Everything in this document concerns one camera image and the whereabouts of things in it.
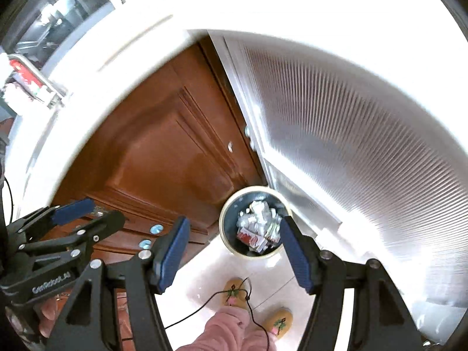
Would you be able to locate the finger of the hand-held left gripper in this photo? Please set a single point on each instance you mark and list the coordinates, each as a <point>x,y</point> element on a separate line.
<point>102,225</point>
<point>73,210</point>

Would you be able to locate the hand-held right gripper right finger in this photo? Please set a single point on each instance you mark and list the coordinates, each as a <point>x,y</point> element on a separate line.
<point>296,259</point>

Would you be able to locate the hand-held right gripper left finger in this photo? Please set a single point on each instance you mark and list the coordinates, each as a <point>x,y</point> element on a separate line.
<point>173,256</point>

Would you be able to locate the round dark trash bin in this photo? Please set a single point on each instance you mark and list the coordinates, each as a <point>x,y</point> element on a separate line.
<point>228,226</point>

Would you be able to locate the person's left hand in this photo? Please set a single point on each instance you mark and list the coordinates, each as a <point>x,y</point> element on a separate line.
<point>51,314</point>

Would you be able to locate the round cabinet knob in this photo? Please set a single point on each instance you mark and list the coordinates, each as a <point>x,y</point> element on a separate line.
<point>146,244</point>
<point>231,147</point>
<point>157,228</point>

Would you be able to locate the yellow slipper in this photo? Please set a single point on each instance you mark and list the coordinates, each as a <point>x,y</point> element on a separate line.
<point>278,323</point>
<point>237,292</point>

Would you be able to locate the brown wooden cabinet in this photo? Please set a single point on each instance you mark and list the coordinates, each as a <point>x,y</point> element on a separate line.
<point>146,135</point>

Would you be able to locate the white ribbed glass cabinet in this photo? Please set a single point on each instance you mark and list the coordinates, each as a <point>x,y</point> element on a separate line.
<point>329,135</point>

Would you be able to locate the red bottle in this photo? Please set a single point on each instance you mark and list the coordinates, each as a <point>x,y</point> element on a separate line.
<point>25,73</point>

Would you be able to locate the window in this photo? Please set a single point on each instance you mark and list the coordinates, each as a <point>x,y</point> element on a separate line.
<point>55,18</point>

